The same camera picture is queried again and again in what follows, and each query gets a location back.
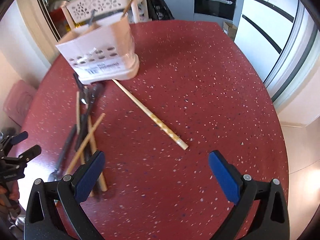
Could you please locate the white plastic utensil holder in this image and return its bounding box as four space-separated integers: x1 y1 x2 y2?
56 12 139 85

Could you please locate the pink plastic stool stack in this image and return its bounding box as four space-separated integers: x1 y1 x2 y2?
3 80 37 127

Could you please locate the black built-in oven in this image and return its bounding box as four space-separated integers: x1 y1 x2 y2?
194 0 236 20

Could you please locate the cardboard box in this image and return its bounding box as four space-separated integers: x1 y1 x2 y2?
222 22 238 41

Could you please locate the white refrigerator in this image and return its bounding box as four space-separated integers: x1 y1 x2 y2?
233 0 320 100

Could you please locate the long patterned wooden chopstick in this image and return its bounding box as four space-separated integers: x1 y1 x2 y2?
112 79 188 150

